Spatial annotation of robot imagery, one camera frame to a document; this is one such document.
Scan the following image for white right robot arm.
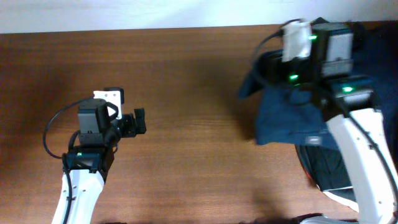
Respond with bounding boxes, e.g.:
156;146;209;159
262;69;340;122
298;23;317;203
248;19;397;223

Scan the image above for navy blue shorts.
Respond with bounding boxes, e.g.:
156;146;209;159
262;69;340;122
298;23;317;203
238;49;340;150

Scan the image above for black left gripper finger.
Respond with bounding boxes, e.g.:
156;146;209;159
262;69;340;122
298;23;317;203
136;125;147;134
134;108;145;120

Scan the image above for black clothes pile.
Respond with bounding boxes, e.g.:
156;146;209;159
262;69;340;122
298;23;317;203
295;17;398;212

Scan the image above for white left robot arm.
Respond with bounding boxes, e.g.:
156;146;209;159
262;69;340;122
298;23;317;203
52;99;146;223

